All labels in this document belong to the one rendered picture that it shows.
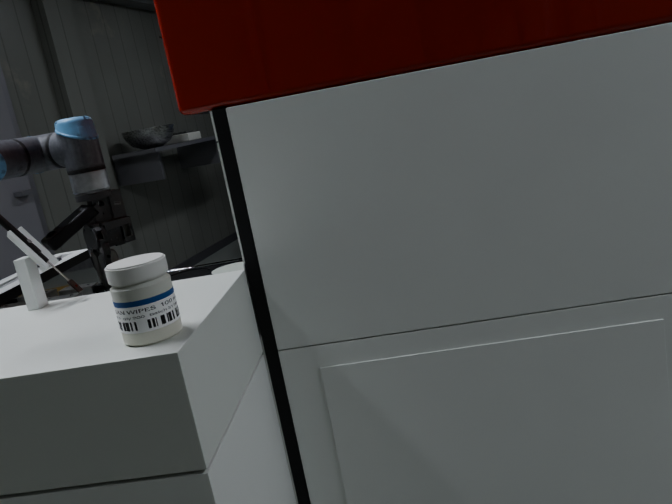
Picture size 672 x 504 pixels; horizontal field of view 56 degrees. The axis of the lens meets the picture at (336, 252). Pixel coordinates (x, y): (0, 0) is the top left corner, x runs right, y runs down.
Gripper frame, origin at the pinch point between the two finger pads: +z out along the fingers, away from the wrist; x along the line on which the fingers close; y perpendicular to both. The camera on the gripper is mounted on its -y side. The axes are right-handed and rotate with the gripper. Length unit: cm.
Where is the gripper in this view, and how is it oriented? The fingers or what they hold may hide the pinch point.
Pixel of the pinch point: (107, 287)
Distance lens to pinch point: 142.9
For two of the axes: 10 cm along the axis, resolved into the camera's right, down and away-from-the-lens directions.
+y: 7.4, -2.8, 6.2
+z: 1.8, 9.6, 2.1
